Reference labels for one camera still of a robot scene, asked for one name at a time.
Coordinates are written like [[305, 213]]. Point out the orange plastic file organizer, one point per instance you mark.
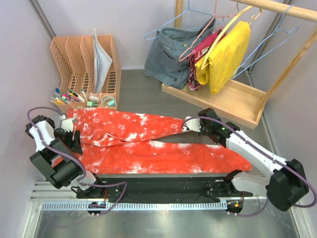
[[73, 56]]

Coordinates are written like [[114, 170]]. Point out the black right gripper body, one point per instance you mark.
[[204, 130]]

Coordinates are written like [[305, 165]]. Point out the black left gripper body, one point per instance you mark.
[[67, 138]]

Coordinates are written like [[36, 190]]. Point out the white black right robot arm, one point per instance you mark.
[[283, 183]]

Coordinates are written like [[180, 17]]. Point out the yellow wooden hanger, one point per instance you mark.
[[204, 64]]

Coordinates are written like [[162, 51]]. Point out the orange tie-dye trousers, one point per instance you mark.
[[115, 142]]

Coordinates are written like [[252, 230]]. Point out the blue denim shorts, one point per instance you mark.
[[170, 43]]

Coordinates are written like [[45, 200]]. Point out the wooden clothes rack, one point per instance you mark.
[[239, 102]]

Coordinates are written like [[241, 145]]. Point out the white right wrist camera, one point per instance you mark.
[[191, 124]]

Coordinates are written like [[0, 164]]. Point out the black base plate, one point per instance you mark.
[[169, 190]]

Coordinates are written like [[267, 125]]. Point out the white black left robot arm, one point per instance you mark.
[[54, 146]]

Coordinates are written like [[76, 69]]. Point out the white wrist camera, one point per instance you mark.
[[191, 124], [68, 124]]

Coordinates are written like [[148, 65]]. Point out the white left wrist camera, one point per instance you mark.
[[68, 124]]

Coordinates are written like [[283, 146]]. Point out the yellow garment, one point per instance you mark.
[[225, 58]]

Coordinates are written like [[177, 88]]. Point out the white papers in organizer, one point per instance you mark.
[[102, 63]]

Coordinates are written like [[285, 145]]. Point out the bunch of coloured pens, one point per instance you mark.
[[68, 100]]

